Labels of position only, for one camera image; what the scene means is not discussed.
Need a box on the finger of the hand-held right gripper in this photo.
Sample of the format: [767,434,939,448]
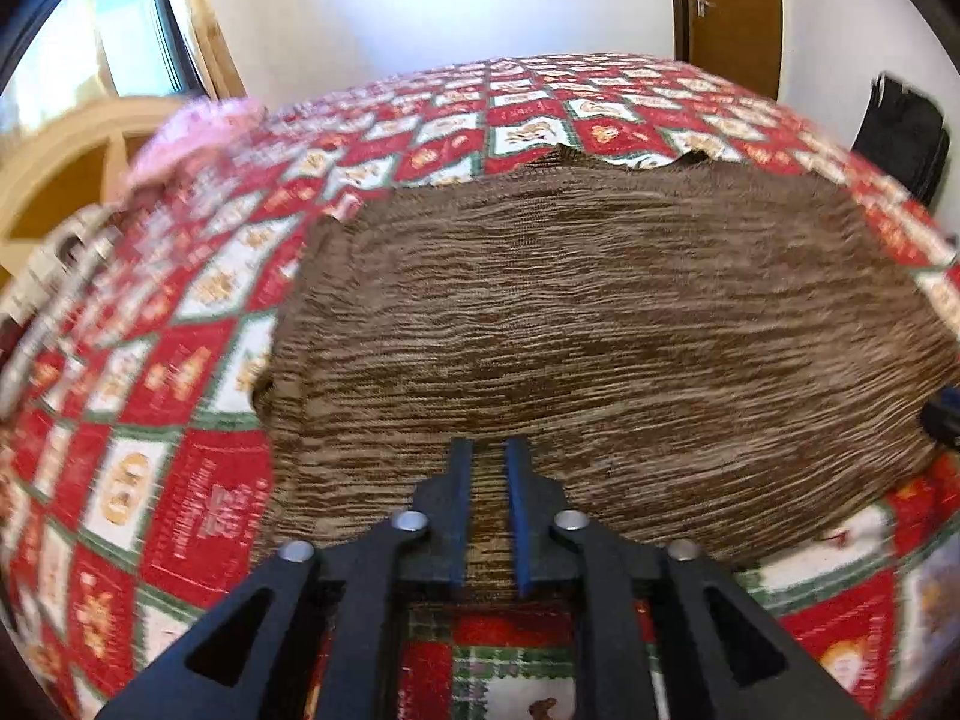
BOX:
[921,386,960,458]

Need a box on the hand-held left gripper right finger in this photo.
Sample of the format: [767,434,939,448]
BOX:
[504,439,871,720]

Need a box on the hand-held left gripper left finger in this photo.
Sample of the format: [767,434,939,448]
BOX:
[97,439,475,720]

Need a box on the brown knitted sun-pattern sweater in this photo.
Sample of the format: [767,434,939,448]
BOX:
[253,142,960,601]

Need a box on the black bag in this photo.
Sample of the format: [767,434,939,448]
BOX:
[853,73,952,207]

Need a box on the red checked printed bedspread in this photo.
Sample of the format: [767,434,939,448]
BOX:
[0,52,960,720]

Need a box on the brown wooden door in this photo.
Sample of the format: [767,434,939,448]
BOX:
[686,0,781,100]

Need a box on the pink pillow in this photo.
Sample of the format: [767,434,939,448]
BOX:
[124,99,263,192]

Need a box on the white grey patterned pillow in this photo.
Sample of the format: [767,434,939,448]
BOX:
[0,206,136,331]

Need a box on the beige window curtain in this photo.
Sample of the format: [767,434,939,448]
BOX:
[171,0,252,102]

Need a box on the cream wooden headboard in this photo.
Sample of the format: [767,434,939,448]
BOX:
[0,96,188,278]

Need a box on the window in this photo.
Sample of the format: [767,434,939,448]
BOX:
[94,0,188,98]

